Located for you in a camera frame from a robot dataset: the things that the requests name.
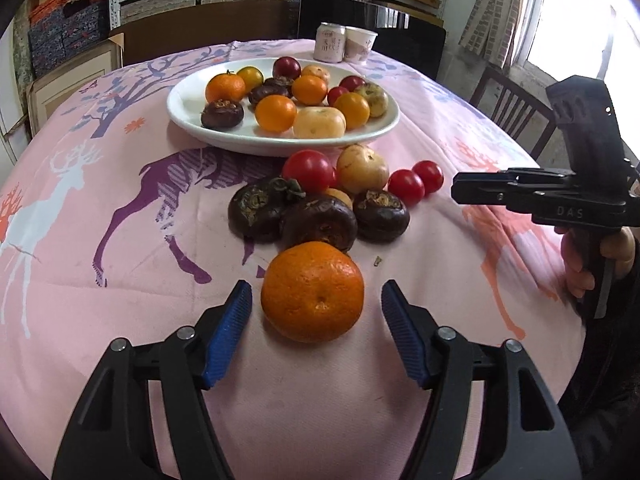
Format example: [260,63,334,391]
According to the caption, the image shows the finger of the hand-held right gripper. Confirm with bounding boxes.
[451,169,576,208]

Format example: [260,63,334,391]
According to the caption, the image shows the checked curtain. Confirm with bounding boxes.
[457,0,538,68]

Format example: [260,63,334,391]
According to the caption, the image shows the dark wooden chair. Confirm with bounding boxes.
[470,65,558,161]

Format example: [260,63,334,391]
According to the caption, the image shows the small yellow-orange fruit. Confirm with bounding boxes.
[324,187,353,209]

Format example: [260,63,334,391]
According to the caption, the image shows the cardboard box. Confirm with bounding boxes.
[25,40,123,136]

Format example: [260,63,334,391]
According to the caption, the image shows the orange-yellow tomato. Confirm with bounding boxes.
[333,91,371,130]

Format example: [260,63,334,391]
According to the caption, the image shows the large red tomato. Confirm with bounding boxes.
[282,149,337,195]

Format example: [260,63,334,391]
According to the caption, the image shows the yellow tomato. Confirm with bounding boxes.
[236,66,265,92]

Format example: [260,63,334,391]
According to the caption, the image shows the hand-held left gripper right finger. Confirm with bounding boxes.
[381,280,583,480]

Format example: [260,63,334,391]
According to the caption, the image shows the pink drink can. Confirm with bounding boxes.
[314,22,347,62]

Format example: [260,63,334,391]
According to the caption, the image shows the stack of blue patterned boxes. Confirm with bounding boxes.
[27,0,111,78]

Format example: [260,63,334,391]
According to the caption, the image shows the white plate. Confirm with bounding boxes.
[166,56,401,157]

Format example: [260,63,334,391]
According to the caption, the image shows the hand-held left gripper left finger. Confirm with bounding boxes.
[51,280,253,480]

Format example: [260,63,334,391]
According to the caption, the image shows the window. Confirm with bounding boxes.
[510,0,640,91]

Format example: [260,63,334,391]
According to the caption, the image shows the person's right forearm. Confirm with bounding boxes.
[565,260,640,480]

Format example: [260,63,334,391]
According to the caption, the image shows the black chair back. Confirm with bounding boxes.
[297,0,447,81]

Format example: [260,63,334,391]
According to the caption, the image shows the large orange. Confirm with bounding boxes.
[260,241,365,344]

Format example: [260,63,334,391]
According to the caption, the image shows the brown wooden board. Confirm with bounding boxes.
[110,0,301,66]

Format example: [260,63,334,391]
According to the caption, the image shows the person's right hand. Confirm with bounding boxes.
[560,226,636,301]

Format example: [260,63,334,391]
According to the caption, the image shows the white paper cup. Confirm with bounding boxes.
[344,26,378,64]

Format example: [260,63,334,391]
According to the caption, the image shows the dark red plum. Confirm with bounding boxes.
[273,56,302,81]

